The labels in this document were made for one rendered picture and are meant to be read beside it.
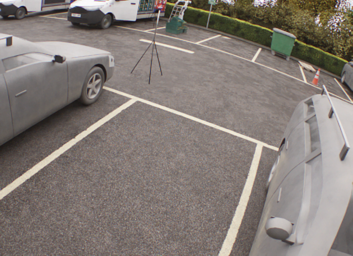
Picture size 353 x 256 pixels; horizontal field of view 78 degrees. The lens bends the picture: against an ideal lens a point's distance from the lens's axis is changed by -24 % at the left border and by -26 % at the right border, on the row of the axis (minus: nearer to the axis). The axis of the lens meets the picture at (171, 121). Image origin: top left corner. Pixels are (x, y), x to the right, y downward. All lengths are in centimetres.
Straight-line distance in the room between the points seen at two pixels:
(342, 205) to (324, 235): 23
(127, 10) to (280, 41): 742
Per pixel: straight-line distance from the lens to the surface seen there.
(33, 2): 1524
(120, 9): 1157
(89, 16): 1096
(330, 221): 167
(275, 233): 154
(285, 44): 1374
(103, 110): 455
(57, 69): 372
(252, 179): 371
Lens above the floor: 212
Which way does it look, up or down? 28 degrees down
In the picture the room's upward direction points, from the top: 11 degrees clockwise
